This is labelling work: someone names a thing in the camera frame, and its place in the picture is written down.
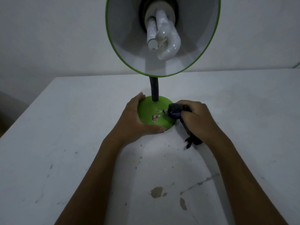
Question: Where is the white fluorescent light bulb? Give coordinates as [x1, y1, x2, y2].
[144, 3, 182, 61]

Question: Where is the person's right hand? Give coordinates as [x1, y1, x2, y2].
[176, 100, 226, 144]

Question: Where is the person's left forearm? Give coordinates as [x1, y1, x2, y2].
[55, 138, 122, 225]

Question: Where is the person's left hand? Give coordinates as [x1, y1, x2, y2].
[104, 92, 166, 145]

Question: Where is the person's right forearm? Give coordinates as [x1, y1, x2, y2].
[208, 134, 289, 225]

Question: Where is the light wooden cabinet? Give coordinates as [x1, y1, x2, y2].
[0, 90, 30, 138]

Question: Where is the green table lamp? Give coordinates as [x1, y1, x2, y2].
[105, 0, 222, 132]

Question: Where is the dark grey cloth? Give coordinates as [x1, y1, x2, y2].
[163, 103, 203, 149]

